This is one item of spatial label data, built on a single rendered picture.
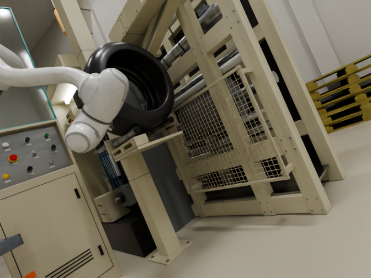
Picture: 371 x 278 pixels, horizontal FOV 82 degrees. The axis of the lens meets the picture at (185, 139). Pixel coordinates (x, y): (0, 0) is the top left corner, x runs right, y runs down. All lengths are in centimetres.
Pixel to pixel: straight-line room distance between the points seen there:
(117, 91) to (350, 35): 455
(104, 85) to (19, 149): 122
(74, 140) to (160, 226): 113
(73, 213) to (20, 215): 30
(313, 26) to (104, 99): 440
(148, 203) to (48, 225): 65
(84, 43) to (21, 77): 107
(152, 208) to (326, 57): 399
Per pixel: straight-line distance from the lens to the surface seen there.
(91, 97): 73
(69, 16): 204
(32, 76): 89
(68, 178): 179
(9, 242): 101
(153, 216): 168
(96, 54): 141
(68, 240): 178
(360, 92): 392
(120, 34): 189
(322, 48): 475
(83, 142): 73
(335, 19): 498
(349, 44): 491
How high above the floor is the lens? 71
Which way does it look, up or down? 1 degrees up
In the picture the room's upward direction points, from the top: 23 degrees counter-clockwise
